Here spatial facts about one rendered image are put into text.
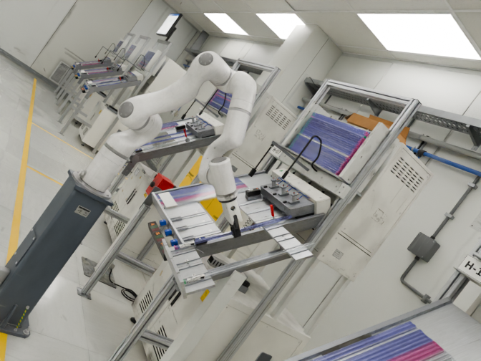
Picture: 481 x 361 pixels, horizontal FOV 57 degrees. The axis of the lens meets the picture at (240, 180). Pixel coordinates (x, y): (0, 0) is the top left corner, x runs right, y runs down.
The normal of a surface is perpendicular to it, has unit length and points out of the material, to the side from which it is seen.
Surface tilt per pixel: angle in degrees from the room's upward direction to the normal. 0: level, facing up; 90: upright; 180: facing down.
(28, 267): 90
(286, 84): 90
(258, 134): 90
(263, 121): 90
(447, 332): 44
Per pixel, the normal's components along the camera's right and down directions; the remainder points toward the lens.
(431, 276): -0.71, -0.49
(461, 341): -0.07, -0.92
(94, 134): 0.38, 0.33
